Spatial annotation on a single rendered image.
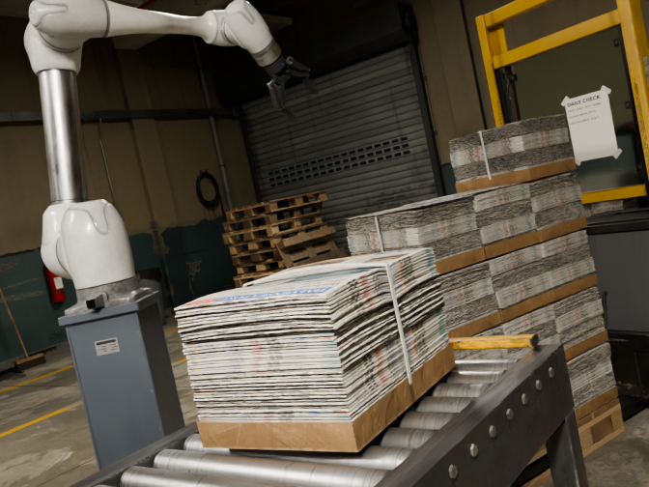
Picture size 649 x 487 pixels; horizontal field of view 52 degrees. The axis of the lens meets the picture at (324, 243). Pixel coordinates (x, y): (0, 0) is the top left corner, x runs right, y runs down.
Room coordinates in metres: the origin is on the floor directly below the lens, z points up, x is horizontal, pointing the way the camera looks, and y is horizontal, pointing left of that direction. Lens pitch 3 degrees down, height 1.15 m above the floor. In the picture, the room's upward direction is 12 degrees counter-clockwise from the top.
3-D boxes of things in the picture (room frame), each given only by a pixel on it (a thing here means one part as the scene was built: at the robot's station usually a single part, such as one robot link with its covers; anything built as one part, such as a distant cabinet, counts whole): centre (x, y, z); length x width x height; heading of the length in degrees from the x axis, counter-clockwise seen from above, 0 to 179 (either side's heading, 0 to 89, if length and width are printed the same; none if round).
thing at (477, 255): (2.37, -0.31, 0.86); 0.38 x 0.29 x 0.04; 35
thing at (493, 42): (3.22, -0.98, 0.97); 0.09 x 0.09 x 1.75; 34
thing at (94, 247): (1.76, 0.59, 1.17); 0.18 x 0.16 x 0.22; 36
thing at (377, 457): (1.01, 0.12, 0.77); 0.47 x 0.05 x 0.05; 52
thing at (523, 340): (1.37, -0.18, 0.81); 0.43 x 0.03 x 0.02; 52
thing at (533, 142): (2.70, -0.80, 0.65); 0.39 x 0.30 x 1.29; 34
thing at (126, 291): (1.73, 0.58, 1.03); 0.22 x 0.18 x 0.06; 178
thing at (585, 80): (2.96, -1.18, 1.27); 0.57 x 0.01 x 0.65; 34
